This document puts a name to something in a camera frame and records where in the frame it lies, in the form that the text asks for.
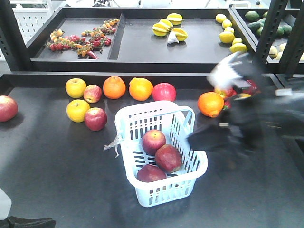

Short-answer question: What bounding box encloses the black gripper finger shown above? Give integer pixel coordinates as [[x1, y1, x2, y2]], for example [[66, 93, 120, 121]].
[[0, 216, 56, 228]]

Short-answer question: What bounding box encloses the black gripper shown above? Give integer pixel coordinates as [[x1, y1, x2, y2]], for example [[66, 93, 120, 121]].
[[187, 94, 278, 152]]

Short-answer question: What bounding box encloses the light blue plastic basket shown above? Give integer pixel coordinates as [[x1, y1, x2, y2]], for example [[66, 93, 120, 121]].
[[110, 101, 208, 207]]

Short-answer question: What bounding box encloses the red apple edge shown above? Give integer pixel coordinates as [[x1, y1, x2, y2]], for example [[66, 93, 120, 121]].
[[137, 164, 167, 182]]

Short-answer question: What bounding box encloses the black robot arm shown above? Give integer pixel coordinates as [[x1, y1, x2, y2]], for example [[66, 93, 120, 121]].
[[187, 80, 304, 151]]

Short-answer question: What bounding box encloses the orange with navel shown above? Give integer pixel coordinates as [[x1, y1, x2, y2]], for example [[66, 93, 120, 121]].
[[197, 92, 224, 118]]

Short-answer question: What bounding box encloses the red chili pepper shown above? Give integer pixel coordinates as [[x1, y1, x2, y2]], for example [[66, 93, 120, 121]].
[[223, 100, 231, 110]]

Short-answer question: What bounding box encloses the red apple behind yellow apple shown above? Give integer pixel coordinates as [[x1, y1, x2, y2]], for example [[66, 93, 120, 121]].
[[214, 87, 237, 100]]

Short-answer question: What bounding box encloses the yellow apple right group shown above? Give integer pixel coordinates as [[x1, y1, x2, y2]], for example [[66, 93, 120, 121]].
[[233, 93, 251, 100]]

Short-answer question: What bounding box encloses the red bell pepper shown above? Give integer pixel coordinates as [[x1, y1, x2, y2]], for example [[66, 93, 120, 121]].
[[242, 79, 260, 95]]

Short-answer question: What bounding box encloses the large red apple by oranges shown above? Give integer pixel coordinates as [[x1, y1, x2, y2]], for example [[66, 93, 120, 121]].
[[152, 83, 177, 102]]

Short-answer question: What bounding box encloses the black wooden produce stand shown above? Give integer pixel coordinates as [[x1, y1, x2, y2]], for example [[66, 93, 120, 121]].
[[0, 7, 304, 228]]

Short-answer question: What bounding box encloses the orange right of pair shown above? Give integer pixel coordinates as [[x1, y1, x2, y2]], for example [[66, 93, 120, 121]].
[[129, 77, 153, 101]]

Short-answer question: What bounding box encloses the orange of pair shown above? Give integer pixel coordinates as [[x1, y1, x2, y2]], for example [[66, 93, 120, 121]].
[[103, 76, 126, 99], [129, 77, 153, 101]]

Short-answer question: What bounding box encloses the white garlic bulb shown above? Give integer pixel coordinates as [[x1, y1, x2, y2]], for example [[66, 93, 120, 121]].
[[167, 32, 179, 44]]

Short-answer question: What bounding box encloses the orange left of pair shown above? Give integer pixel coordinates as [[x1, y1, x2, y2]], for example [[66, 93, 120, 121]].
[[103, 76, 126, 99]]

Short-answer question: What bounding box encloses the lone red apple far left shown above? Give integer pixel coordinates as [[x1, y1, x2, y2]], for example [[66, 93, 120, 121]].
[[0, 95, 18, 122]]

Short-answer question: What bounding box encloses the small red apple front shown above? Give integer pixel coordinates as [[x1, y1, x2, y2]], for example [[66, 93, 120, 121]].
[[84, 107, 107, 131]]

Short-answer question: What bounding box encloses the small red apple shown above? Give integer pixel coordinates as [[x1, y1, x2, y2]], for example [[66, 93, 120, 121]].
[[84, 107, 107, 131], [83, 85, 102, 104]]

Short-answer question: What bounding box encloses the yellow apple front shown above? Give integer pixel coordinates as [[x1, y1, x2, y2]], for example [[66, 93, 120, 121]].
[[66, 99, 90, 123]]

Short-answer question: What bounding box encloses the small red apple back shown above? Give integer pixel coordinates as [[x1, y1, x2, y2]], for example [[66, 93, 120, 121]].
[[83, 85, 102, 104]]

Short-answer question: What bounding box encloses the yellow apple back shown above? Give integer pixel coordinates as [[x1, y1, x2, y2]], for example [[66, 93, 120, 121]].
[[65, 78, 87, 98]]

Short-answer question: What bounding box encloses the black upright post right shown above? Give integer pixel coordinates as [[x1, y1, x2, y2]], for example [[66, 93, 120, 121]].
[[278, 2, 304, 74]]

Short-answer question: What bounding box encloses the black upright post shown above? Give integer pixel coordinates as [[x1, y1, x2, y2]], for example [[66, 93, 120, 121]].
[[278, 2, 304, 74], [253, 0, 288, 65]]

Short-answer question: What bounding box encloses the black upright post left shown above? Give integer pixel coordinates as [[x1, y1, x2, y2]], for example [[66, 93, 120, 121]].
[[253, 0, 288, 65]]

